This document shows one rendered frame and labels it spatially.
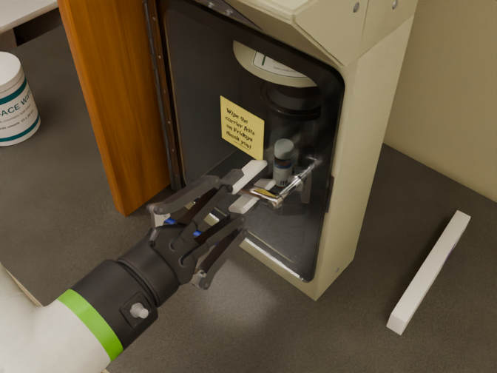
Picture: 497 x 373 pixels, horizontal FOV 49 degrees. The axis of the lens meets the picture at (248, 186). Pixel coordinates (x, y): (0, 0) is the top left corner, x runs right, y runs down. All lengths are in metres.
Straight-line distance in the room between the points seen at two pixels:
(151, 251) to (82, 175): 0.52
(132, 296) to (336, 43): 0.33
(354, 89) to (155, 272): 0.30
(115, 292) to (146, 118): 0.40
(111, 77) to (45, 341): 0.41
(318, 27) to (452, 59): 0.60
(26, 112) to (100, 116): 0.37
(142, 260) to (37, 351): 0.14
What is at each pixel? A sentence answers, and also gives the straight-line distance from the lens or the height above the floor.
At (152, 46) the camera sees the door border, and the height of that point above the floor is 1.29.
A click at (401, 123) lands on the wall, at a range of 1.17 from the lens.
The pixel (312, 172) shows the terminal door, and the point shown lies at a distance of 0.68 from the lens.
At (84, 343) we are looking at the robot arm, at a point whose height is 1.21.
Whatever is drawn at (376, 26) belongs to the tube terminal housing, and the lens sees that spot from 0.57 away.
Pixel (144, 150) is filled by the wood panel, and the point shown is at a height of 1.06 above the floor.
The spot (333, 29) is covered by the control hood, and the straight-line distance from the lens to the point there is 0.49.
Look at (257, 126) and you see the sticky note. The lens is 0.71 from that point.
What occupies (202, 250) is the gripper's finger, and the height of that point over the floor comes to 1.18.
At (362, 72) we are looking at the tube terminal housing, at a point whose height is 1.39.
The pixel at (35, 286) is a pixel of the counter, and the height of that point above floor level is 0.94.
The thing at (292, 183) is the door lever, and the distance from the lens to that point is 0.71.
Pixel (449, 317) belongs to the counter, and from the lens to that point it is 0.95.
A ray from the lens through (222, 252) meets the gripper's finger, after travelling 0.70.
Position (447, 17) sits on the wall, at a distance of 1.02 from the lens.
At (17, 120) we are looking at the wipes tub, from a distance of 1.21.
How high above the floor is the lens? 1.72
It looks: 48 degrees down
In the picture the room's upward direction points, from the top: straight up
